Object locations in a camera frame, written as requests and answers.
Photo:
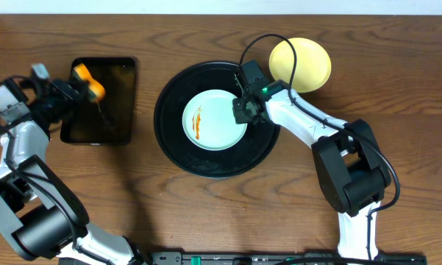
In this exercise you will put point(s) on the green yellow sponge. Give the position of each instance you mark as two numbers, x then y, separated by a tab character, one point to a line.
96	91

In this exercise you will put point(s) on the round black tray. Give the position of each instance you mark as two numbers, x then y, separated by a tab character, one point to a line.
250	151

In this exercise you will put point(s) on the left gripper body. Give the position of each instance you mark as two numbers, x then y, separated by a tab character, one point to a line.
70	90

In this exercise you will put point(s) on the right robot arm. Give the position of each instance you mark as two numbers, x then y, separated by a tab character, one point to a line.
351	170

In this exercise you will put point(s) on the black rectangular water tray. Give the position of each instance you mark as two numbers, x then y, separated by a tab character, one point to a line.
110	120

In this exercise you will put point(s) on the light green plate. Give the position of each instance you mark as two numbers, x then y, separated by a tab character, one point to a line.
208	121

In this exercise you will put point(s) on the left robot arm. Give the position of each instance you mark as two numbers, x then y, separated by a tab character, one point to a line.
40	217

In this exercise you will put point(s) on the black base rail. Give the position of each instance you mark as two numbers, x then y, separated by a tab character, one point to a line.
308	258

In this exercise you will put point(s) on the yellow plate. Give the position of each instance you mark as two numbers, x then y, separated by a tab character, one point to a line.
313	64

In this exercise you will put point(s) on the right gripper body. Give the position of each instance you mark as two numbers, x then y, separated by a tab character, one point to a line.
243	112

